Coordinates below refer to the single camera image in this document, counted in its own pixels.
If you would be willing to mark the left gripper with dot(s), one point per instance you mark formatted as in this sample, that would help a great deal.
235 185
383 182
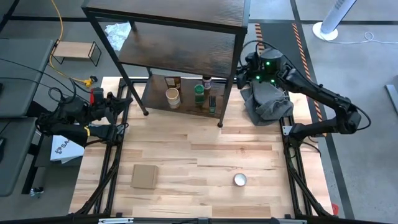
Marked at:
109 102

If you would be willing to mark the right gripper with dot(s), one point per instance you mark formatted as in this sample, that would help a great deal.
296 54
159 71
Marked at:
253 67

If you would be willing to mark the green lid spice jar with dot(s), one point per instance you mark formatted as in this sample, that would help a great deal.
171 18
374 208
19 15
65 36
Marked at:
199 93

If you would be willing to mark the brown spice packet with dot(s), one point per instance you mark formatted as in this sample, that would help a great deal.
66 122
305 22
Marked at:
172 82

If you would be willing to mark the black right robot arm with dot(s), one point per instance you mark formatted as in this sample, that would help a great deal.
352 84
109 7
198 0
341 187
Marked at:
311 87

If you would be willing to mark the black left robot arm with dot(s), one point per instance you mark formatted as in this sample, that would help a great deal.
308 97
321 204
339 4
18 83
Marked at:
68 132

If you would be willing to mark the black metal wood shelf unit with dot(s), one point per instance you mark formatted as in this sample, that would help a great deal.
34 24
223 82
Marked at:
164 12

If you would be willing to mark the red clamp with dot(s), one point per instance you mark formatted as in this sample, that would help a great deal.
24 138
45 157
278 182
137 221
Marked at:
96 95
335 209

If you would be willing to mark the gray cloth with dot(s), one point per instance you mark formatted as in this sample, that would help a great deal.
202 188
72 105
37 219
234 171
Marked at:
267 105

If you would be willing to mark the hazard striped floor mat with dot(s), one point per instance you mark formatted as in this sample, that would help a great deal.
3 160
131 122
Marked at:
280 37

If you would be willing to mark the white printed box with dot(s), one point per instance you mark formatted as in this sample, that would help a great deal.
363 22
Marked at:
66 149

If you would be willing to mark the cardboard square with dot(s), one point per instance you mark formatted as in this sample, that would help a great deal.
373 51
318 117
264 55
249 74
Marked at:
144 176

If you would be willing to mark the white crumpled paper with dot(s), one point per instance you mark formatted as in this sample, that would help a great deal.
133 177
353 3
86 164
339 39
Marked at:
118 34

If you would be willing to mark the gray side table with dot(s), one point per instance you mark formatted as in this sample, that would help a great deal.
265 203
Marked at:
21 77
12 161

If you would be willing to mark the white tower fan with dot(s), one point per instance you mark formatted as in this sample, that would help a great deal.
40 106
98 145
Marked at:
334 15

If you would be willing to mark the small metal caster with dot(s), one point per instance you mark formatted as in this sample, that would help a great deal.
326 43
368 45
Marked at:
36 192

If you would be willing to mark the gray metal bar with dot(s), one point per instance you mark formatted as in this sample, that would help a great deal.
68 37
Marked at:
392 98

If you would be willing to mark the black metal rig frame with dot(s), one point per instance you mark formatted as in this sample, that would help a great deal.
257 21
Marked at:
292 179

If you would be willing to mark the silver bracket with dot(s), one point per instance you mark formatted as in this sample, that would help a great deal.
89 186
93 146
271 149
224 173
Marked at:
115 221
290 221

